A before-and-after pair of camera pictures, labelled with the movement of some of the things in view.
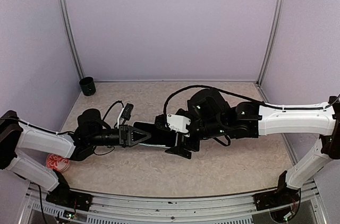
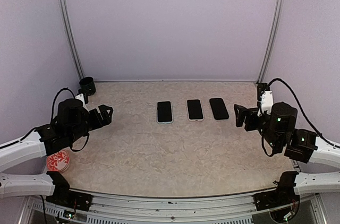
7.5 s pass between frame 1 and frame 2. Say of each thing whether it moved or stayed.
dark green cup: stayed
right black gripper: moved
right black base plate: stayed
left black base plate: stayed
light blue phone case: moved
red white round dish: stayed
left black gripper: moved
